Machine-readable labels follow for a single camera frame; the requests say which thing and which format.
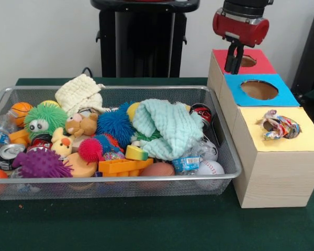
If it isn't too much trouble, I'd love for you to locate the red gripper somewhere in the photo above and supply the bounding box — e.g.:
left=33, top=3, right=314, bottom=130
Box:
left=212, top=7, right=270, bottom=75

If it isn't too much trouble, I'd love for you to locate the colourful patterned cloth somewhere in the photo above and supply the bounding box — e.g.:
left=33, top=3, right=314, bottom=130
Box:
left=256, top=109, right=303, bottom=141

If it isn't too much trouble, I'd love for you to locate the mint green waffle cloth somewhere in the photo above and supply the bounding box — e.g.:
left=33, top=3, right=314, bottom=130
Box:
left=132, top=98, right=205, bottom=161

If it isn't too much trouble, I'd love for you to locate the green spiky rubber ball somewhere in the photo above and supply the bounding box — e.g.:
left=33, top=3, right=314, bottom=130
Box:
left=23, top=101, right=69, bottom=139

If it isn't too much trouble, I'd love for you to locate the wooden box with three holes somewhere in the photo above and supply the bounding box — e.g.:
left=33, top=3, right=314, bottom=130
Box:
left=207, top=48, right=314, bottom=209

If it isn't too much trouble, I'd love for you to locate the shallow silver mesh bin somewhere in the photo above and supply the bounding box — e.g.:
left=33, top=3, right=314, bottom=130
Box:
left=0, top=85, right=243, bottom=201

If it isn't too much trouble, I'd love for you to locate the black equipment stand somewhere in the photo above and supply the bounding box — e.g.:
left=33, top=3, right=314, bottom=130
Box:
left=290, top=4, right=314, bottom=105

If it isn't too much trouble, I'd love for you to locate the white baseball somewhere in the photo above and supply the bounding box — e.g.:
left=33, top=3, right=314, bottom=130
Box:
left=198, top=159, right=225, bottom=175

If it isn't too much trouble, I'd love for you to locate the blue spiky rubber ball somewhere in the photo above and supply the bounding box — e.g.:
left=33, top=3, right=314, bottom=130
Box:
left=96, top=101, right=136, bottom=147

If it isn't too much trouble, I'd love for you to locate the orange plastic toy brick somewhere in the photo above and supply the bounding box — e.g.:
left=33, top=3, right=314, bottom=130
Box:
left=98, top=157, right=154, bottom=178

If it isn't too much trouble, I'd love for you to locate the cream waffle cloth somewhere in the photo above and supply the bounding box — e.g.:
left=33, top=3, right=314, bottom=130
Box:
left=54, top=74, right=107, bottom=115

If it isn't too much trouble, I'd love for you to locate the orange toy basketball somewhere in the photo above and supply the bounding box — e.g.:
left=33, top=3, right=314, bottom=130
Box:
left=10, top=101, right=34, bottom=128

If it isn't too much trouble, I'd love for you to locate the purple spiky rubber ball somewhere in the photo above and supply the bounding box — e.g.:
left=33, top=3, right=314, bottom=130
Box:
left=12, top=149, right=74, bottom=179

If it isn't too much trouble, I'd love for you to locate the black silver-topped drink can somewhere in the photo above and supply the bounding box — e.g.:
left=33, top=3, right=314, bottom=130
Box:
left=0, top=143, right=27, bottom=170

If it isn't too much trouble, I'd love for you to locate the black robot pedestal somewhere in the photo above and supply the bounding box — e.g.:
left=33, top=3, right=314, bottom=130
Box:
left=90, top=0, right=201, bottom=78

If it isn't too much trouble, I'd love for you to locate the black cable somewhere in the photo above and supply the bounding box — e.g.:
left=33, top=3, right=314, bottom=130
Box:
left=80, top=67, right=95, bottom=78

